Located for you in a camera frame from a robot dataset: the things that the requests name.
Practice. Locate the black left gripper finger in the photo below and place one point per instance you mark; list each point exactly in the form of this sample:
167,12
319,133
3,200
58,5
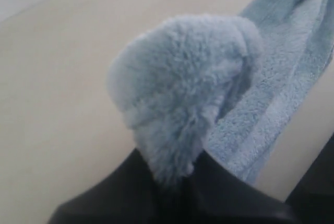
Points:
127,195

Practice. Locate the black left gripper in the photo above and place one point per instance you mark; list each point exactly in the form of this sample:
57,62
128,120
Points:
211,194

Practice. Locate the light blue fluffy towel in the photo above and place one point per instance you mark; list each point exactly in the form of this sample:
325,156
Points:
226,85

